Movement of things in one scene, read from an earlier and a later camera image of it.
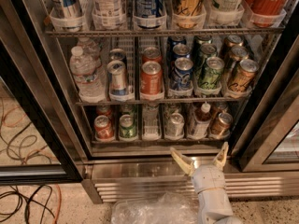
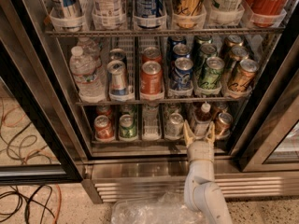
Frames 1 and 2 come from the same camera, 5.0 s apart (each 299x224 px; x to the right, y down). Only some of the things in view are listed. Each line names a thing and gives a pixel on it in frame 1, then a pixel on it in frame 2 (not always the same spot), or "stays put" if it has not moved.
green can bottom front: [127, 127] stays put
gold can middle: [239, 53] stays put
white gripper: [207, 177] -> [200, 148]
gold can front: [242, 78] stays put
